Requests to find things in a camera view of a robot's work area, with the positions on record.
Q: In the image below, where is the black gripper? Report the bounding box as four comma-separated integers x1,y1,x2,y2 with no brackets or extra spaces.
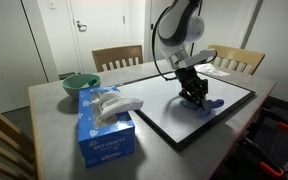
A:
175,68,208,106

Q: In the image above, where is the blue microfiber towel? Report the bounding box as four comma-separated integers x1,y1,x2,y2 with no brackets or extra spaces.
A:
180,99,224,118

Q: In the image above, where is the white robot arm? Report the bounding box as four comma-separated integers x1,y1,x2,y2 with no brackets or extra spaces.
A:
152,0,208,107

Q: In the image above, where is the black framed whiteboard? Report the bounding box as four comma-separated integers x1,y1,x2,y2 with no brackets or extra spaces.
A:
118,73,255,152

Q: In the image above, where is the white crumpled cloth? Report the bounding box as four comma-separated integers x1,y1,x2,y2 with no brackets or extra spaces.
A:
195,63,228,77

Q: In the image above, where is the light wooden chair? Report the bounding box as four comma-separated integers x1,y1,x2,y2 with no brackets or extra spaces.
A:
208,45,265,75

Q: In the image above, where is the brown wooden chair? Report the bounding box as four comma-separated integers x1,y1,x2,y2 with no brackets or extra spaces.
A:
92,45,143,72

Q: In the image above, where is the blue tissue box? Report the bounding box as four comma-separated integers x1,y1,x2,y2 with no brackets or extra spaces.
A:
77,86,143,168

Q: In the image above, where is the green bowl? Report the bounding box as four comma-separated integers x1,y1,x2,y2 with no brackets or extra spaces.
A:
62,74,101,99

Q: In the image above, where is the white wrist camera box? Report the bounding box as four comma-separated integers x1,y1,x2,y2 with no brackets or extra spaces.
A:
178,49,217,68

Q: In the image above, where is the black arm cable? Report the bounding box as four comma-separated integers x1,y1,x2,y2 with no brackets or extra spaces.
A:
151,3,180,82

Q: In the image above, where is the orange handled clamp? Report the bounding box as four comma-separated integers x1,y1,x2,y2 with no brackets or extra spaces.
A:
242,137,285,179

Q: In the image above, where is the red handled clamp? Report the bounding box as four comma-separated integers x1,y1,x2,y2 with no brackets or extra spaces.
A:
260,108,288,133

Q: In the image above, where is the silver door handle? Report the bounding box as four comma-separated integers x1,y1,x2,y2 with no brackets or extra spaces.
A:
76,21,87,32

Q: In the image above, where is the white wall switch plate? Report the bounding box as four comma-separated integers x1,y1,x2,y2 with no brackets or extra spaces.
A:
48,0,56,10

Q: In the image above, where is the wooden chair near camera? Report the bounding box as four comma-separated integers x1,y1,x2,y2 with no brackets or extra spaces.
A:
0,113,38,180

